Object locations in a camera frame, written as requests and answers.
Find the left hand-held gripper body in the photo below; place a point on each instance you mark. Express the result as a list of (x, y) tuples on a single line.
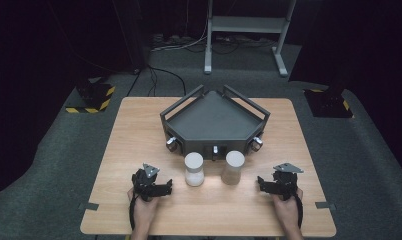
[(143, 185)]

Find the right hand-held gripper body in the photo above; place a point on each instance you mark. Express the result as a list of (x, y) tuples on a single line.
[(285, 185)]

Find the glass jar with white powder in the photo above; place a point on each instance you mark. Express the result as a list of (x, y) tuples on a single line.
[(194, 168)]

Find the glass jar with beige powder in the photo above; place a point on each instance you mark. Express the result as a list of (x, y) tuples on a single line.
[(233, 166)]

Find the dark grey corner shelf rack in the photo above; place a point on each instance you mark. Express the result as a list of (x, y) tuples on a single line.
[(215, 123)]

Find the person's left hand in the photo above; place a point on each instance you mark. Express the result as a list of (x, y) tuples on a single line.
[(145, 210)]

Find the person's right hand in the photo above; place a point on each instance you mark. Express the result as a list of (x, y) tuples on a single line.
[(285, 210)]

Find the silver metal hook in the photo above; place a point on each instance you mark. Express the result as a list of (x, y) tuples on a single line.
[(257, 142), (215, 151), (171, 141)]

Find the grey tape strip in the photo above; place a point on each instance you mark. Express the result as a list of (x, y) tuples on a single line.
[(325, 205), (88, 206)]

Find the black hazard-striped stand base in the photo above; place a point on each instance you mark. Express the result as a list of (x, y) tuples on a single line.
[(327, 103), (92, 96)]

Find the white metal stand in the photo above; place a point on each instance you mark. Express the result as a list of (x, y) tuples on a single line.
[(245, 25)]

